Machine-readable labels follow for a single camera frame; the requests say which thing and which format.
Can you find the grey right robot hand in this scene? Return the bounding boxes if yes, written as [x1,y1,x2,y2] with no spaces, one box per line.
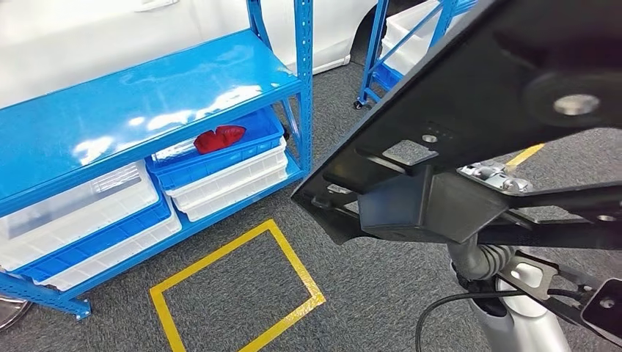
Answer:
[458,161,535,194]

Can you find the black plastic frame part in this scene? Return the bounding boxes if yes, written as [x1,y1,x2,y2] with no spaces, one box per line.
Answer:
[291,0,622,251]

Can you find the blue metal shelf rack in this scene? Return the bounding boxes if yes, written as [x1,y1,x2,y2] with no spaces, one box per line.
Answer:
[0,0,315,322]

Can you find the blue plastic bin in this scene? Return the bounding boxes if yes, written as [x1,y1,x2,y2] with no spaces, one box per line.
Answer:
[145,107,286,191]
[371,62,405,93]
[13,191,172,284]

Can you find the blue rack on casters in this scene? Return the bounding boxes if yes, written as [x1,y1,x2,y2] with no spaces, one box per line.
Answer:
[354,0,480,110]

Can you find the red cloth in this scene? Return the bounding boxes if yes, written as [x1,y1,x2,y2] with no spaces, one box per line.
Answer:
[193,125,247,155]

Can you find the yellow floor tape square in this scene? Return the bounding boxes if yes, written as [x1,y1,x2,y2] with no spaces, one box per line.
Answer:
[149,219,326,352]

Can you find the translucent white plastic bin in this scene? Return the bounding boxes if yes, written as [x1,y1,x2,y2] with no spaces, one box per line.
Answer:
[0,161,161,271]

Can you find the white car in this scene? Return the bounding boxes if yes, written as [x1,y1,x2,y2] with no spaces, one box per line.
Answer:
[0,0,385,110]

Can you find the round silver base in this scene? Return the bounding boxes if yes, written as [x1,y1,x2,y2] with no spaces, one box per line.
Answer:
[0,296,33,332]

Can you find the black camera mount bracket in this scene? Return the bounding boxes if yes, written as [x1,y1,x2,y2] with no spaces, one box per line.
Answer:
[495,250,604,331]

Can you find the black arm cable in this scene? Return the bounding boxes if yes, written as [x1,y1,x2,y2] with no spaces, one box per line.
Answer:
[415,289,584,352]

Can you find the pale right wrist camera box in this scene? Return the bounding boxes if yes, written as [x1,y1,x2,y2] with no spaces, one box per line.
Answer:
[580,276,622,347]

